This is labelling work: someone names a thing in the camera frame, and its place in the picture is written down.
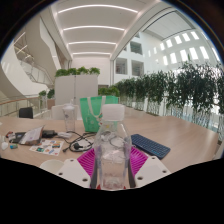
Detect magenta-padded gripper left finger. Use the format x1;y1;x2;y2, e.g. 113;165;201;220
56;148;98;189

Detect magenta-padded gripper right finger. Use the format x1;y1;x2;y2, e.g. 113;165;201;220
129;146;172;189

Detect clear plastic water bottle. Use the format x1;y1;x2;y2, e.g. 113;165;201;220
93;103;133;191

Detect dark blue keyboard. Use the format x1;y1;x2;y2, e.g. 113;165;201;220
130;133;172;160

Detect colourful sticker sheet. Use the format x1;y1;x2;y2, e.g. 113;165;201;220
29;138;65;157

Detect black power adapter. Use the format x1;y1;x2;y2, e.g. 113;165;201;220
41;129;58;139

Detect clear tumbler with lid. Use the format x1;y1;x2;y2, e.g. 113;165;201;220
62;101;78;133

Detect brown covered book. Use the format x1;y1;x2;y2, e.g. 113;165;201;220
19;125;45;146

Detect white chair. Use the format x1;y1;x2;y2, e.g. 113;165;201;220
50;104;81;121

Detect green tote bag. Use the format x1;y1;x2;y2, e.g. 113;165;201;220
79;95;120;133

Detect black notebook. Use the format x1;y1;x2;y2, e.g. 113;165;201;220
9;131;27;145

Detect black chair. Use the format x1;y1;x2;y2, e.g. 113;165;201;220
18;106;34;120

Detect white cabinet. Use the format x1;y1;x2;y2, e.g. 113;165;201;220
54;74;99;108

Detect small potted plants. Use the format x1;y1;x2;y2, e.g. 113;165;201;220
38;88;56;100

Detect row of tall green plants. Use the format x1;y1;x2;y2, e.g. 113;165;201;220
114;61;224;135

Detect low green planter bush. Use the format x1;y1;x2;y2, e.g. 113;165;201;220
97;85;120;98

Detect green plants on cabinet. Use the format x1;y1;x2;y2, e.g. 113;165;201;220
54;66;101;78

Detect black cable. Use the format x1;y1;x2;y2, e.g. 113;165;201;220
61;131;97;154

